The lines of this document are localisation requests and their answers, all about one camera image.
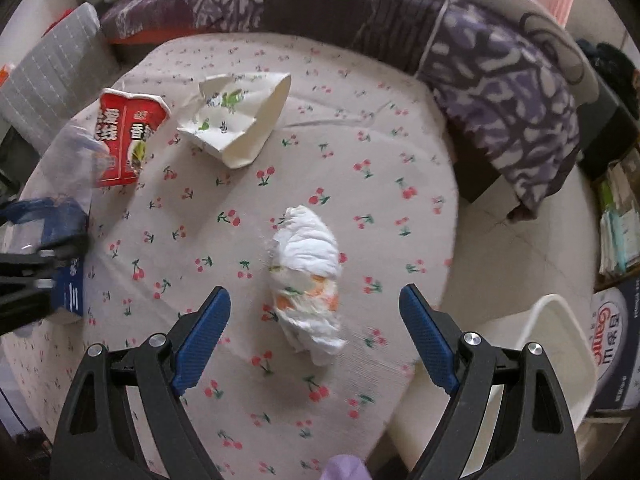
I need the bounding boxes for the red paper cup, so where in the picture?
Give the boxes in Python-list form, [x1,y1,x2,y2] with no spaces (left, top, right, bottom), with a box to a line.
[94,87,171,188]

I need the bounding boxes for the bedside table with grey cloth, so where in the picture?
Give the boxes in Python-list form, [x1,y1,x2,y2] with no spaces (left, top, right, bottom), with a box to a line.
[0,2,103,153]

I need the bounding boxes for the stack of papers and books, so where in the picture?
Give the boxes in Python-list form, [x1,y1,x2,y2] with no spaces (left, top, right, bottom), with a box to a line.
[597,147,640,281]

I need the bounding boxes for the clear plastic bottle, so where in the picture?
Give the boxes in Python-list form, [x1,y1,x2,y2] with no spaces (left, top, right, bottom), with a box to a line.
[42,122,108,206]

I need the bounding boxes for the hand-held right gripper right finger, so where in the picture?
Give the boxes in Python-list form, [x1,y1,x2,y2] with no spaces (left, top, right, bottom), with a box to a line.
[398,283,583,480]

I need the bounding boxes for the black trash can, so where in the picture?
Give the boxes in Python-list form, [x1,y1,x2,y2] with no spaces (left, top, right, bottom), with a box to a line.
[0,127,23,193]

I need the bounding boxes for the black clothes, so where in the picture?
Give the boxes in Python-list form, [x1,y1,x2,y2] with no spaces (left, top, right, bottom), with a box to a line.
[575,40,633,91]

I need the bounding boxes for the white paper box green print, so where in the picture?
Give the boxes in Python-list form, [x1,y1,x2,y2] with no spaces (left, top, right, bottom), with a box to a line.
[176,72,292,170]

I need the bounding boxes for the blue carton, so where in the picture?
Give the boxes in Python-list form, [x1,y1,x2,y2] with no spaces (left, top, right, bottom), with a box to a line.
[52,255,86,318]

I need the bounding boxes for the white plastic bin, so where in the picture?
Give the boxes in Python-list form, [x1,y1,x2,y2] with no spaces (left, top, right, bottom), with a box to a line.
[465,294,598,431]

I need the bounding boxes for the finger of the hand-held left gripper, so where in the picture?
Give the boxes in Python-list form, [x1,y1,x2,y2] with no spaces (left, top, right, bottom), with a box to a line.
[0,199,91,241]
[0,234,90,333]

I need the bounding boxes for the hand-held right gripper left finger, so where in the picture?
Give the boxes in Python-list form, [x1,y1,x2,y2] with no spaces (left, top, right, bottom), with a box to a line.
[50,286,232,480]

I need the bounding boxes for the white wrapper orange print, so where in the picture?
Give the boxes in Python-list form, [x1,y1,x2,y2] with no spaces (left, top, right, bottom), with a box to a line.
[267,205,348,367]

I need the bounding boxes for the person's right hand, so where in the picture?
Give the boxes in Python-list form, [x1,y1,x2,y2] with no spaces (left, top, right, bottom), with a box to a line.
[322,454,373,480]

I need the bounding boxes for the grey printed duvet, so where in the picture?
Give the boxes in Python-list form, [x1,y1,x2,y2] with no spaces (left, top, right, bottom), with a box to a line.
[450,0,601,106]

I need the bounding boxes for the blue white printed box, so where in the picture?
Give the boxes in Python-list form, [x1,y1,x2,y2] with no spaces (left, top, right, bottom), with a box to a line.
[590,275,640,411]

